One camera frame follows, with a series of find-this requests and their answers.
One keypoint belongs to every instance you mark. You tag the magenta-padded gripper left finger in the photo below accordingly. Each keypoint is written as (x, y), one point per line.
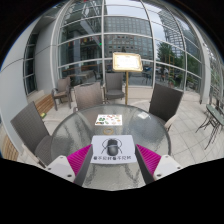
(78, 160)

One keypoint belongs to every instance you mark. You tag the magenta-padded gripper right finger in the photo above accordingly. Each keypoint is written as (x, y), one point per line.
(150, 160)

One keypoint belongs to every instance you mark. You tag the black computer mouse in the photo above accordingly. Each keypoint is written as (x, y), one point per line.
(112, 148)

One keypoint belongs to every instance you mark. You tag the white printed mouse pad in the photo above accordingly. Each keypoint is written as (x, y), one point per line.
(98, 145)

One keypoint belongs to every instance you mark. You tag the round gold sticker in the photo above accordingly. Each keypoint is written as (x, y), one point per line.
(103, 131)

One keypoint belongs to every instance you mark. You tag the colourful laminated menu card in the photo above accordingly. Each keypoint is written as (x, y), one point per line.
(108, 119)

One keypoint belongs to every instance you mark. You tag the grey wicker chair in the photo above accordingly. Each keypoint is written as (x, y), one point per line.
(114, 81)
(28, 128)
(87, 96)
(62, 86)

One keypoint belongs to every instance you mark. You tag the dark brown wicker chair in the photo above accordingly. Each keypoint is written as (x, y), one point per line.
(165, 101)

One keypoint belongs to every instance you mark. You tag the wooden slatted bench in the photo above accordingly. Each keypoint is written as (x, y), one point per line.
(43, 104)
(9, 150)

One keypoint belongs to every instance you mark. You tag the green metal table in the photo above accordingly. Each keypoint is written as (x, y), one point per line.
(213, 115)

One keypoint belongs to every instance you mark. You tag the gold menu stand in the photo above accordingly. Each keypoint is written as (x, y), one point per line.
(127, 61)

